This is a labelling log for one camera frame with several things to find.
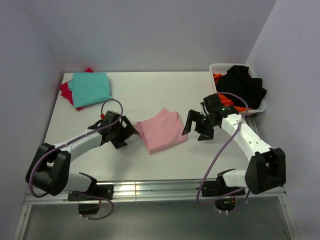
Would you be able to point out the white plastic basket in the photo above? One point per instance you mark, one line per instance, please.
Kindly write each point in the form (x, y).
(222, 68)

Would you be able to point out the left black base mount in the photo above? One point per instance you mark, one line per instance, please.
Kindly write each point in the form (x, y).
(94, 192)

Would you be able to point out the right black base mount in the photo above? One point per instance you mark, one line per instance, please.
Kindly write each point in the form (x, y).
(212, 187)

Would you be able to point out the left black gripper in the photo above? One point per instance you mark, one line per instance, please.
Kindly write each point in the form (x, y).
(127, 131)

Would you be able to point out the black t shirt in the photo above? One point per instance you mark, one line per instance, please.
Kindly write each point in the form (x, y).
(256, 92)

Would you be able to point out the folded teal t shirt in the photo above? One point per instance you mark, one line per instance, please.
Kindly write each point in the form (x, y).
(88, 88)

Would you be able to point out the aluminium rail frame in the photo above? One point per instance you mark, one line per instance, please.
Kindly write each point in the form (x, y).
(172, 174)

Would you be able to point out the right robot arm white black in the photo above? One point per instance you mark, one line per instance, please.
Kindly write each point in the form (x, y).
(266, 165)

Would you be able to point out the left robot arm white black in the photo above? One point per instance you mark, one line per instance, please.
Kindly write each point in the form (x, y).
(50, 167)

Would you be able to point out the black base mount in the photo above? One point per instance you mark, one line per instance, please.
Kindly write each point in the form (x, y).
(94, 192)
(212, 187)

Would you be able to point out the pink t shirt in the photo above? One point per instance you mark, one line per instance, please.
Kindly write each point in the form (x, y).
(161, 131)

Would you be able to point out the orange t shirt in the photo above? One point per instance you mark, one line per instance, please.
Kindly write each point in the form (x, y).
(225, 100)

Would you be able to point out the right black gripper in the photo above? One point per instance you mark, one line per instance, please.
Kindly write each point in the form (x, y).
(205, 134)

